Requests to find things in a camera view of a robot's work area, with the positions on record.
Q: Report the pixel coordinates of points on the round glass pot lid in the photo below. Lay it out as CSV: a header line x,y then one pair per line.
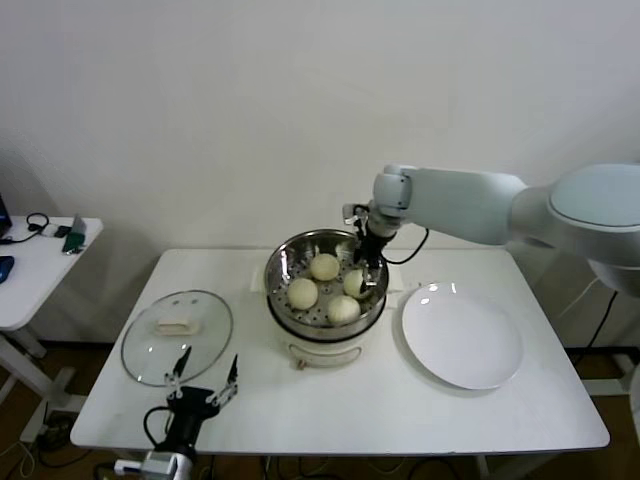
x,y
195,310

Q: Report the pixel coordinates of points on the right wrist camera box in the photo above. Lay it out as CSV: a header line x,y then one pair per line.
x,y
352,210

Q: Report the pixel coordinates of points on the white electric cooking pot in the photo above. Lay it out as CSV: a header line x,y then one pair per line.
x,y
325,352

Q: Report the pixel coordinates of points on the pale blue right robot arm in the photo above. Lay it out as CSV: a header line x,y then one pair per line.
x,y
475,200

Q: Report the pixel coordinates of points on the small black device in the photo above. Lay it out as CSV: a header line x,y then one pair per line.
x,y
63,232

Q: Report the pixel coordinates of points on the white side table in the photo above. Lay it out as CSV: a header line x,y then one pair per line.
x,y
40,280

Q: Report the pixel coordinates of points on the blue computer mouse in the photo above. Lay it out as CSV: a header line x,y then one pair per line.
x,y
6,270

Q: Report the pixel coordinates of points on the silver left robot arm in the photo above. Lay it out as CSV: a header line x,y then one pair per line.
x,y
167,465

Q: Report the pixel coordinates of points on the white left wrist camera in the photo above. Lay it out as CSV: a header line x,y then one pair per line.
x,y
127,466

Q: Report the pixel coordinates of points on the floor power strip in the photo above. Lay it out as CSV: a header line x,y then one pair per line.
x,y
55,432

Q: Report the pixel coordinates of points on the white floor base frame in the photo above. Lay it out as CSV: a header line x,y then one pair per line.
x,y
610,387

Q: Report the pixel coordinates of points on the white table leg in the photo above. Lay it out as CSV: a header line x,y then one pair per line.
x,y
482,467

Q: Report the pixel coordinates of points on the white steamed baozi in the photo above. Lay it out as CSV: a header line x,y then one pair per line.
x,y
343,310
302,294
324,266
356,284

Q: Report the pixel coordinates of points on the white round plate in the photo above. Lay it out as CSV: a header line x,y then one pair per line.
x,y
460,335

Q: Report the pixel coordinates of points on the stainless steel steamer basket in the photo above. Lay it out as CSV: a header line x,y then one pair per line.
x,y
292,252

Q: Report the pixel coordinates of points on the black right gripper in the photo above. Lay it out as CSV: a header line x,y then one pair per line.
x,y
372,247

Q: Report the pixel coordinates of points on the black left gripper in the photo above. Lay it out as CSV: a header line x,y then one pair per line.
x,y
190,410

